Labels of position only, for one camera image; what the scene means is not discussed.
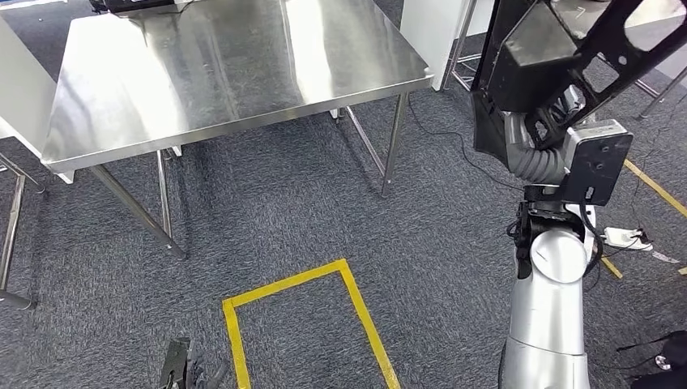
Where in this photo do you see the yellow floor tape square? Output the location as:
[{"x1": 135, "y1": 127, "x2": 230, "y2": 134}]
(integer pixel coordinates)
[
  {"x1": 221, "y1": 259, "x2": 403, "y2": 389},
  {"x1": 600, "y1": 158, "x2": 687, "y2": 280}
]

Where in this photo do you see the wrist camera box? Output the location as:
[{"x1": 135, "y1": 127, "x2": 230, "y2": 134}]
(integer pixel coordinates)
[
  {"x1": 523, "y1": 118, "x2": 635, "y2": 208},
  {"x1": 158, "y1": 336, "x2": 193, "y2": 389}
]

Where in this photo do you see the white desk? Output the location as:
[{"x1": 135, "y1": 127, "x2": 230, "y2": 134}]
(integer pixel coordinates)
[
  {"x1": 0, "y1": 15, "x2": 76, "y2": 186},
  {"x1": 399, "y1": 0, "x2": 496, "y2": 92}
]

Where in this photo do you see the black plastic plate frame part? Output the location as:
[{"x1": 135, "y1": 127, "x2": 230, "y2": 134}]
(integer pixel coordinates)
[{"x1": 471, "y1": 0, "x2": 687, "y2": 169}]

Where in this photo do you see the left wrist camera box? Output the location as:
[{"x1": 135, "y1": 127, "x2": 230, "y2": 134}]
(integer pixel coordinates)
[{"x1": 158, "y1": 336, "x2": 193, "y2": 389}]

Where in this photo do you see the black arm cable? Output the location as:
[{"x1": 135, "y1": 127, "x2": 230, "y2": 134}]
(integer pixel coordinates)
[{"x1": 578, "y1": 199, "x2": 607, "y2": 277}]

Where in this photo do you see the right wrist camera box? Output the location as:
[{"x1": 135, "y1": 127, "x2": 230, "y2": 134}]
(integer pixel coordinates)
[{"x1": 523, "y1": 118, "x2": 635, "y2": 208}]

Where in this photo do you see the black floor cable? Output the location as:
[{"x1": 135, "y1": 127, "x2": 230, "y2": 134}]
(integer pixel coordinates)
[{"x1": 407, "y1": 93, "x2": 526, "y2": 193}]

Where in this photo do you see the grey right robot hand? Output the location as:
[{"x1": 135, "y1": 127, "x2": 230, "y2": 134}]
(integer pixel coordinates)
[{"x1": 503, "y1": 84, "x2": 587, "y2": 163}]

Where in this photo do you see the white power strip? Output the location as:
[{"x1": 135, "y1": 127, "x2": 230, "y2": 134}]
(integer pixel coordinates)
[{"x1": 602, "y1": 226, "x2": 655, "y2": 253}]

